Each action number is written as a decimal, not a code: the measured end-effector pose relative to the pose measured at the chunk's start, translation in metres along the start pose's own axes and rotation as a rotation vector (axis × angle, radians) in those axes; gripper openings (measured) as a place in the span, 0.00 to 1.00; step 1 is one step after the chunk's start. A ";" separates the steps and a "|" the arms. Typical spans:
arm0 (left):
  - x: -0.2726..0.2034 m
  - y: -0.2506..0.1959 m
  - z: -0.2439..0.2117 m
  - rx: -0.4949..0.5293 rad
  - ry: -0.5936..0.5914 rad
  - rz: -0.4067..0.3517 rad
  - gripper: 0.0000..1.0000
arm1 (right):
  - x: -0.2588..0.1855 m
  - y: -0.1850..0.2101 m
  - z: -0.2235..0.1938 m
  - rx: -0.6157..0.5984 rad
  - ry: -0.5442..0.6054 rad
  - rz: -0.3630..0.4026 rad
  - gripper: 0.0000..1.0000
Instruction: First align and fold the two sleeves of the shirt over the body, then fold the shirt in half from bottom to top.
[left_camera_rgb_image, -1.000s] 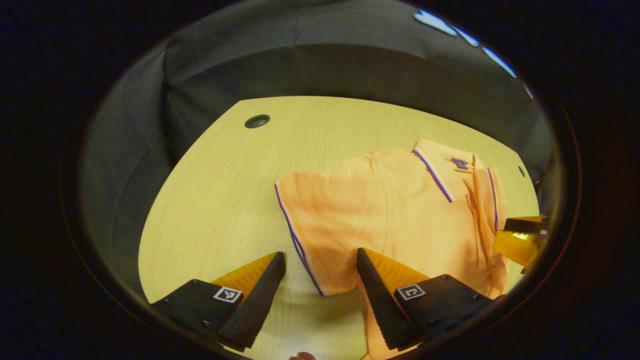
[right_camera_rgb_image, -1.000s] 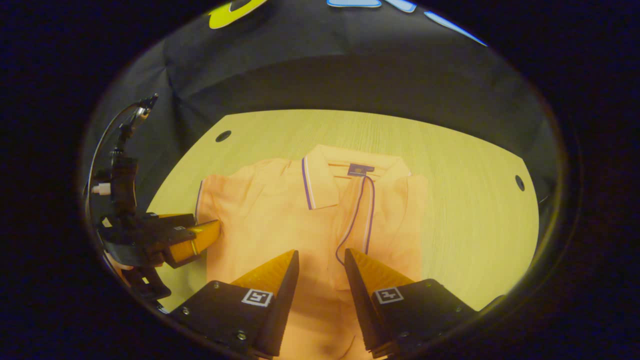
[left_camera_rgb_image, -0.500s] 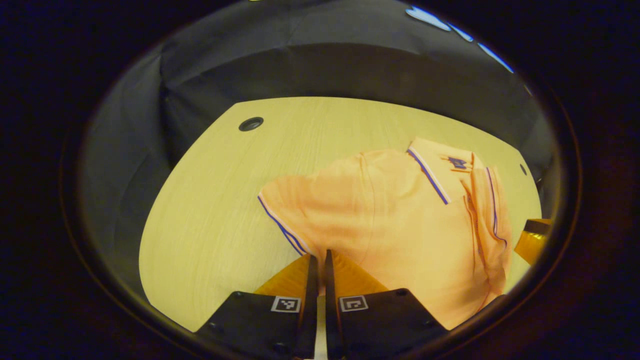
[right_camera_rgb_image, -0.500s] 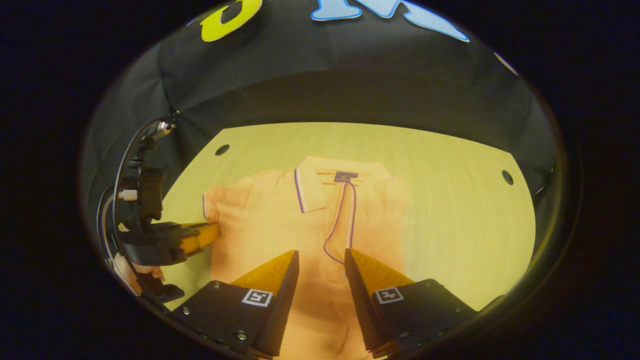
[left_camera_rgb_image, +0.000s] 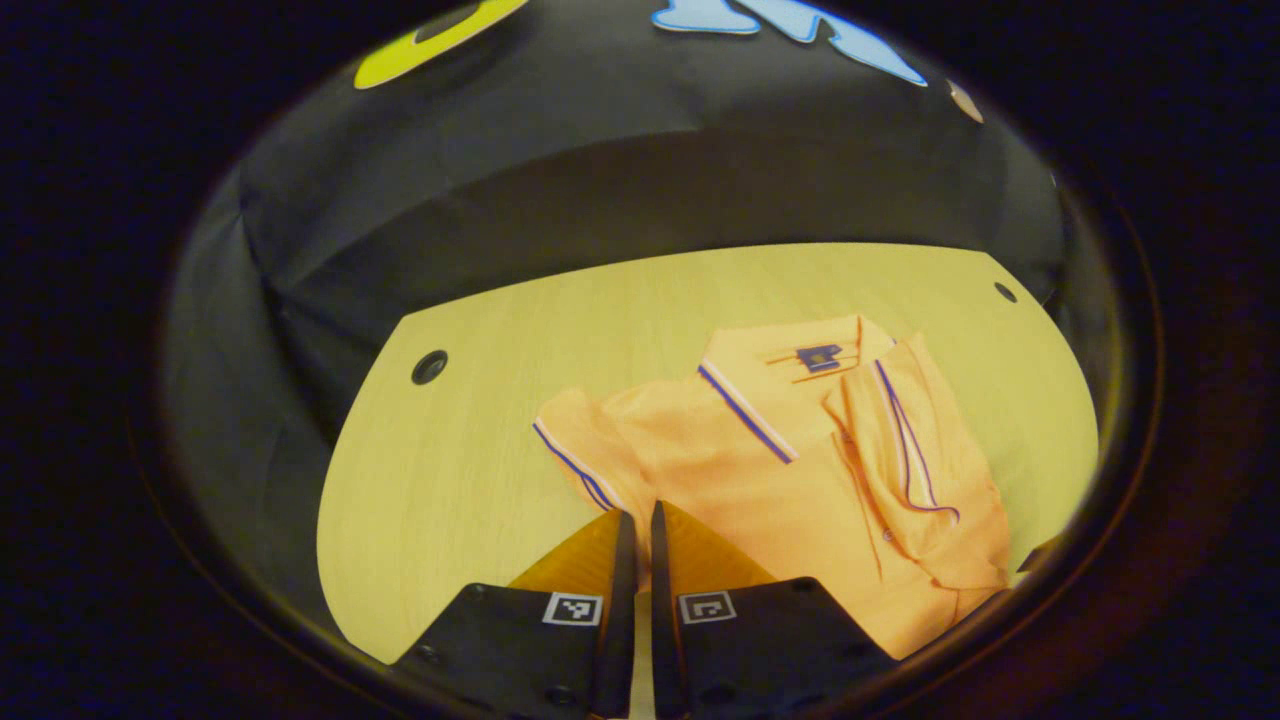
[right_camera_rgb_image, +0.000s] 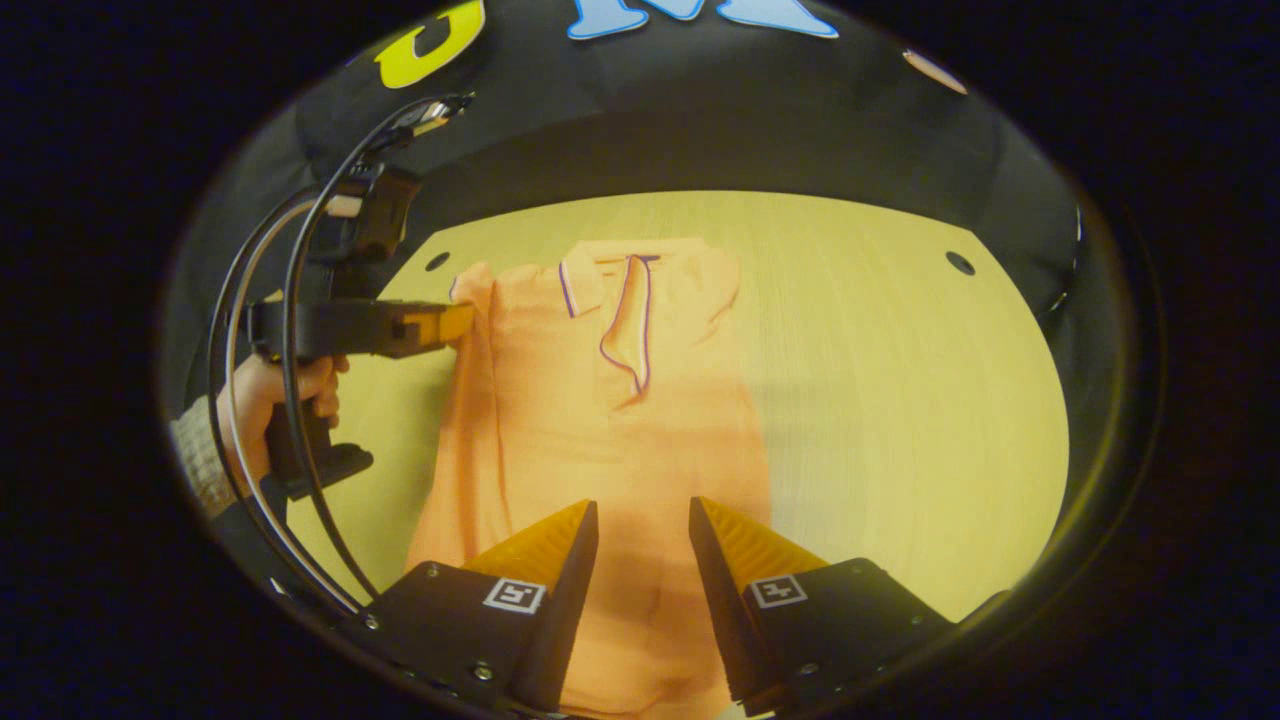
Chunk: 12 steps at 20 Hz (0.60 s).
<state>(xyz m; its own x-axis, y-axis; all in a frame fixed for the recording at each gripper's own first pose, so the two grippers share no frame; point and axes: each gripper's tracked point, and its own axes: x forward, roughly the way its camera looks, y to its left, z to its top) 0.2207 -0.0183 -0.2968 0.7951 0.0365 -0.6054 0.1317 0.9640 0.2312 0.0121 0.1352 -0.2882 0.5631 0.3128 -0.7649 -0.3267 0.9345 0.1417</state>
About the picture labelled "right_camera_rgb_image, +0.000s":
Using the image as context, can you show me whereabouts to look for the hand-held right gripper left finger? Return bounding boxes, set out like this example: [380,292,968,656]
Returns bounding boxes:
[345,500,600,716]

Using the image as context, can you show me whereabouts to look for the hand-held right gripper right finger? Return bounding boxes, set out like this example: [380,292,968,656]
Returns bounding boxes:
[688,496,956,717]

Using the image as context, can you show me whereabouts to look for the orange T-shirt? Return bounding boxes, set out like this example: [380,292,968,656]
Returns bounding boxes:
[405,238,773,720]

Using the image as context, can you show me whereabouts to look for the black backdrop cloth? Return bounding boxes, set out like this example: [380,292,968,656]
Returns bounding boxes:
[160,0,1136,561]

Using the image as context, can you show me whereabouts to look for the white cable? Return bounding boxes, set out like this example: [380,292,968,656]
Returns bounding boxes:
[205,185,361,616]

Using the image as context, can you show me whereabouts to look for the black cable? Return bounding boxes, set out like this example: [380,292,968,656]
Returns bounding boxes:
[282,92,476,601]

